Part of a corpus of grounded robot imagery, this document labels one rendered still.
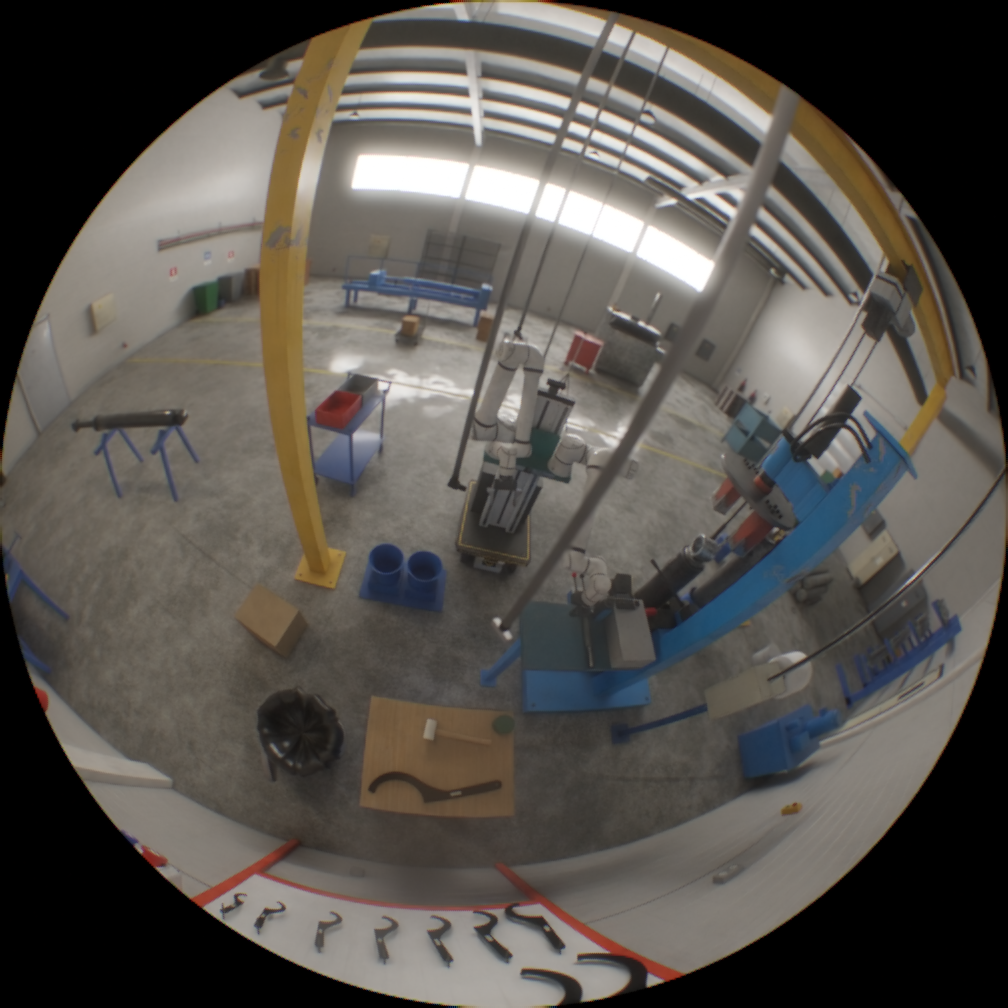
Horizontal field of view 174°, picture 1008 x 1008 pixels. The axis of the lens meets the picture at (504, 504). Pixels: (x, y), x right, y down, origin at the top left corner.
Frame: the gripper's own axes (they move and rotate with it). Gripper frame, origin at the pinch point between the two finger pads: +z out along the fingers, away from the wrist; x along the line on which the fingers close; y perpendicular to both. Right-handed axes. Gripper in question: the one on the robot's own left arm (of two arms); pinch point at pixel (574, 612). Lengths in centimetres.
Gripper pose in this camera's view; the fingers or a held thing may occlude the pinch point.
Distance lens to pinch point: 185.7
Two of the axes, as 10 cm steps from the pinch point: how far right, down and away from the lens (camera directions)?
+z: -2.7, 6.7, 6.9
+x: 0.2, -7.1, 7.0
